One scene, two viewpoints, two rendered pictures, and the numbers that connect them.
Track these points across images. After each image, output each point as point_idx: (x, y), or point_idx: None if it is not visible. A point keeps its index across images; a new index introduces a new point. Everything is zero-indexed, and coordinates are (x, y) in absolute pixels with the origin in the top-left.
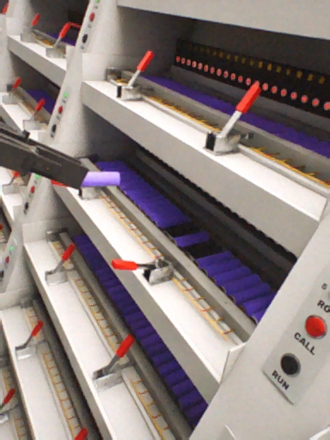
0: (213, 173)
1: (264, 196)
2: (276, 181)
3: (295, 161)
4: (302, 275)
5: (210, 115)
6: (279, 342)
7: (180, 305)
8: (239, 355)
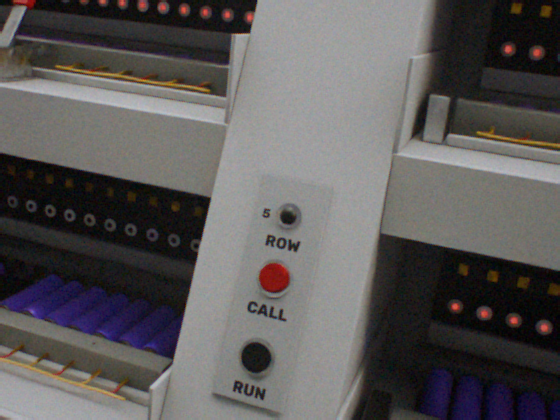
0: (7, 112)
1: (121, 118)
2: (127, 98)
3: (137, 72)
4: (228, 212)
5: None
6: (228, 332)
7: (5, 386)
8: (165, 395)
